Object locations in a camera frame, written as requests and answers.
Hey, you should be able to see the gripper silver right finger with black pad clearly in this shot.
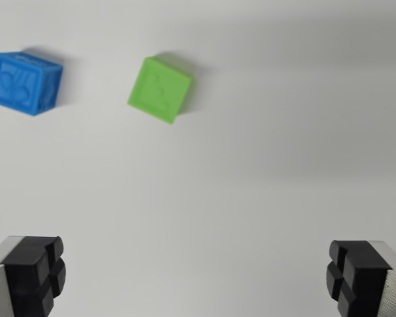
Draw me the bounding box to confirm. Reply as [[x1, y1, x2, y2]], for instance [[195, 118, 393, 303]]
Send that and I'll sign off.
[[325, 240, 396, 317]]

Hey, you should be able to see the blue embossed rubber cube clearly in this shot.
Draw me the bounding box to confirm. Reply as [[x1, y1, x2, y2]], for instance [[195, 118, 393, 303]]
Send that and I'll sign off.
[[0, 51, 64, 117]]

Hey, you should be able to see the green embossed rubber cube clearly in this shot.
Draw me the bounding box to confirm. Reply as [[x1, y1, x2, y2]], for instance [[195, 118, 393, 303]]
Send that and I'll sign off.
[[127, 55, 194, 125]]

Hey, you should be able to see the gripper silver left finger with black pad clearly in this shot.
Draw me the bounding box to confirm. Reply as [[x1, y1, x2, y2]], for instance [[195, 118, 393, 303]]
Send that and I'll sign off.
[[0, 235, 67, 317]]

